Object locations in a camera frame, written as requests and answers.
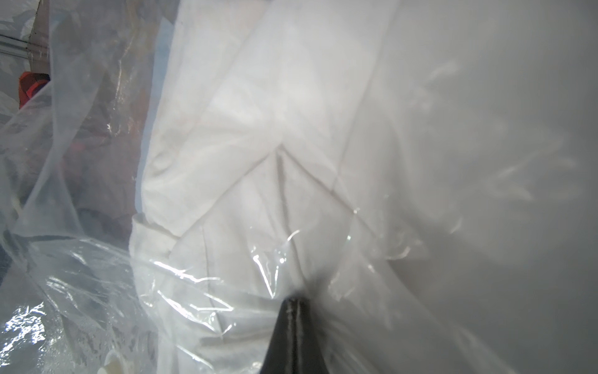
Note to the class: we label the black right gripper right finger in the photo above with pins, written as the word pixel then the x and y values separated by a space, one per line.
pixel 307 353

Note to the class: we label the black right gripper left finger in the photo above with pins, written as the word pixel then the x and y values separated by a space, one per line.
pixel 279 357

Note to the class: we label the clear plastic vacuum bag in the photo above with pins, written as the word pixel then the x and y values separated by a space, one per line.
pixel 69 161

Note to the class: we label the white garment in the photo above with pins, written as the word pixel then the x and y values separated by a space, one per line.
pixel 423 172

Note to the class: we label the red black plaid shirt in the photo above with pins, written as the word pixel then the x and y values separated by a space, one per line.
pixel 30 84

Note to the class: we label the white vacuum bag valve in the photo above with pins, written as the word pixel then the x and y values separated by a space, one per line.
pixel 113 364

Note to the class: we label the aluminium frame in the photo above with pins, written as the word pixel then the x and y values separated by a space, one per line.
pixel 25 32

